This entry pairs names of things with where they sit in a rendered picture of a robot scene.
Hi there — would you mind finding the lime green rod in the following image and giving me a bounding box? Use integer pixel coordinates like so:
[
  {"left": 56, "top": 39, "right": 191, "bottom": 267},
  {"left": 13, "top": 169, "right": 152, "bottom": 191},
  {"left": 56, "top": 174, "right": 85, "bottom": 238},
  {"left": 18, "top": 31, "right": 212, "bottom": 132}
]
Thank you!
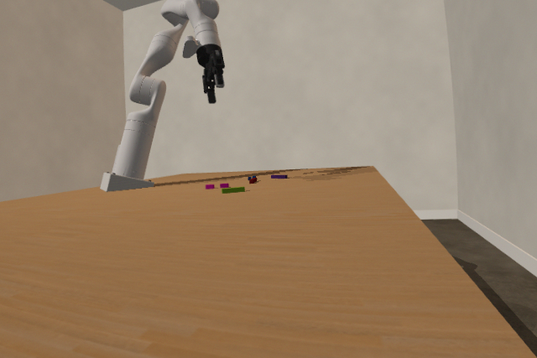
[{"left": 222, "top": 187, "right": 245, "bottom": 194}]

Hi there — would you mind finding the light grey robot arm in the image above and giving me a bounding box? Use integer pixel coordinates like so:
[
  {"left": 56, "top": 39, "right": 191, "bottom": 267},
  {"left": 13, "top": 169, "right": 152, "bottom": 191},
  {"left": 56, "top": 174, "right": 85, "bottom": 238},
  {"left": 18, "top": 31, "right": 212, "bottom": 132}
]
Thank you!
[{"left": 112, "top": 0, "right": 222, "bottom": 179}]

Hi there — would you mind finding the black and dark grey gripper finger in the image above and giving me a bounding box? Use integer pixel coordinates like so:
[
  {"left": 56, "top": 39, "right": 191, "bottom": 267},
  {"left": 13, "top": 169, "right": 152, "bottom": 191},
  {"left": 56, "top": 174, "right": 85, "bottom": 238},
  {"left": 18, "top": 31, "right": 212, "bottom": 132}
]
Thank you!
[
  {"left": 206, "top": 50, "right": 225, "bottom": 88},
  {"left": 202, "top": 69, "right": 216, "bottom": 104}
]

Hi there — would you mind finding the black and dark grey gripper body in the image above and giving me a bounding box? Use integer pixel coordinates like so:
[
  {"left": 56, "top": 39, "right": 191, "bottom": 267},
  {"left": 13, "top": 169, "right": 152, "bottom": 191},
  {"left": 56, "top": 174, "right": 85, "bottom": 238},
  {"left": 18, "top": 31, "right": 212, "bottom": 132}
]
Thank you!
[{"left": 196, "top": 44, "right": 222, "bottom": 80}]

